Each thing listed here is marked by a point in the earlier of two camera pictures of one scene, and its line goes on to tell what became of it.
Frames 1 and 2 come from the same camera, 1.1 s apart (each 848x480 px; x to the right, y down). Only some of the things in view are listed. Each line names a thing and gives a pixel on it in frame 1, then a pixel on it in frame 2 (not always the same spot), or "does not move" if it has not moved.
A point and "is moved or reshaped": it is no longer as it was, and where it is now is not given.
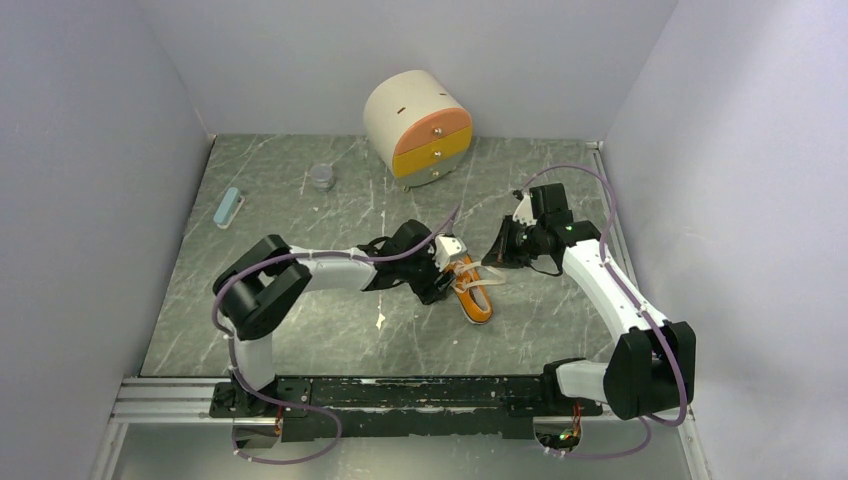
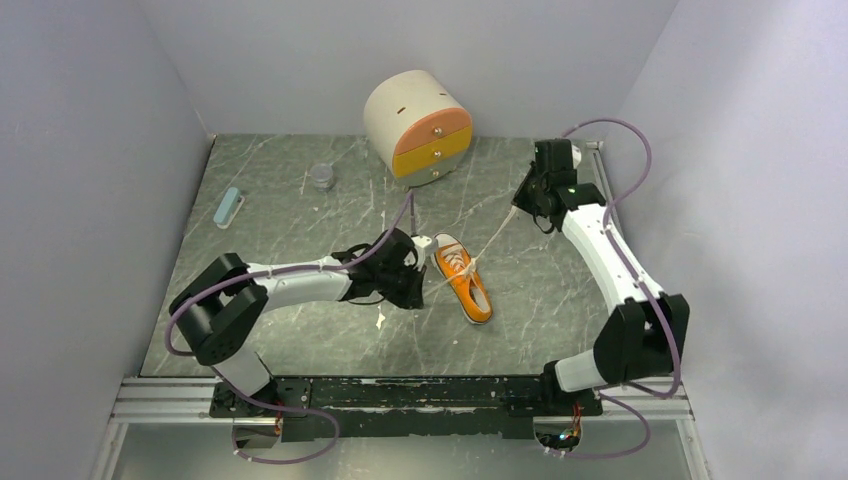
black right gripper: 502,254 → 520,198
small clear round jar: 322,175 does not move
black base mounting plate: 335,408 does not move
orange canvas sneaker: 472,297 does not move
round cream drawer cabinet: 417,127 does not move
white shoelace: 457,267 is moved or reshaped
